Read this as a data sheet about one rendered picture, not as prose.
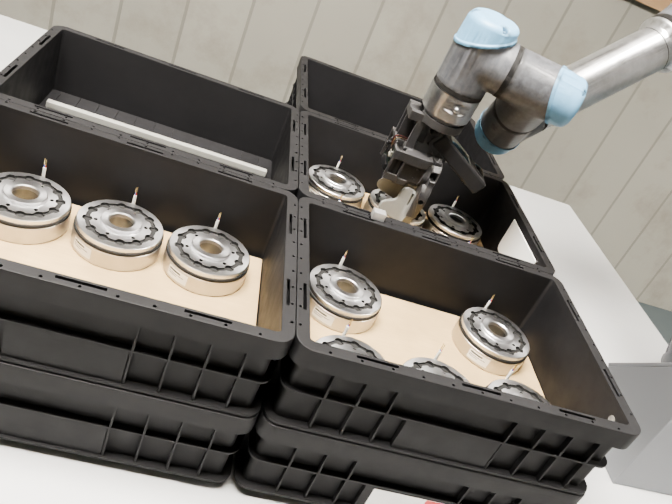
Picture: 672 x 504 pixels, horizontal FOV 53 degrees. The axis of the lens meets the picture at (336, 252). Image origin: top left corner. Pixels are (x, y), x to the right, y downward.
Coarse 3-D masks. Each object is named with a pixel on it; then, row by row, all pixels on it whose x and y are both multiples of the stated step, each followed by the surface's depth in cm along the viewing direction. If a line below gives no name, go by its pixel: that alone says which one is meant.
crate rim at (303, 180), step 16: (304, 112) 112; (352, 128) 114; (304, 144) 101; (304, 160) 97; (304, 176) 92; (304, 192) 89; (512, 192) 118; (352, 208) 90; (400, 224) 91; (528, 224) 109; (448, 240) 93; (496, 256) 95; (544, 256) 101
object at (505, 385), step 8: (496, 384) 82; (504, 384) 83; (512, 384) 83; (520, 384) 83; (512, 392) 81; (520, 392) 82; (528, 392) 83; (536, 392) 83; (536, 400) 82; (544, 400) 83
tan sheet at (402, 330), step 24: (384, 312) 91; (408, 312) 93; (432, 312) 96; (312, 336) 81; (360, 336) 85; (384, 336) 87; (408, 336) 89; (432, 336) 91; (456, 360) 88; (528, 360) 95; (480, 384) 86; (528, 384) 90
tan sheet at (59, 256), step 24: (72, 216) 83; (0, 240) 74; (48, 264) 74; (72, 264) 76; (120, 288) 75; (144, 288) 77; (168, 288) 78; (240, 288) 83; (216, 312) 78; (240, 312) 80
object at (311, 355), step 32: (384, 224) 90; (480, 256) 93; (576, 320) 88; (288, 352) 65; (320, 352) 63; (352, 352) 65; (384, 384) 66; (416, 384) 66; (448, 384) 67; (608, 384) 78; (512, 416) 69; (544, 416) 69; (576, 416) 70
